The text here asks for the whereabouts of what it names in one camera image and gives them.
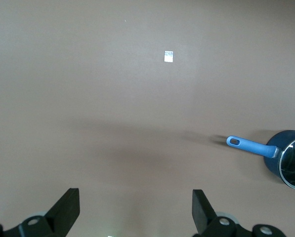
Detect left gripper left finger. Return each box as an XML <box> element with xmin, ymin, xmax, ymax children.
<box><xmin>18</xmin><ymin>188</ymin><xmax>81</xmax><ymax>237</ymax></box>

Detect black pot blue handle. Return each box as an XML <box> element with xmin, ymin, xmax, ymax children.
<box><xmin>226</xmin><ymin>130</ymin><xmax>295</xmax><ymax>192</ymax></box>

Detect brown table cover mat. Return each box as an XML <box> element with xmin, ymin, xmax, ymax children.
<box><xmin>0</xmin><ymin>0</ymin><xmax>295</xmax><ymax>237</ymax></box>

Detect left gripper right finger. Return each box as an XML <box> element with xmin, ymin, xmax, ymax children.
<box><xmin>192</xmin><ymin>189</ymin><xmax>238</xmax><ymax>237</ymax></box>

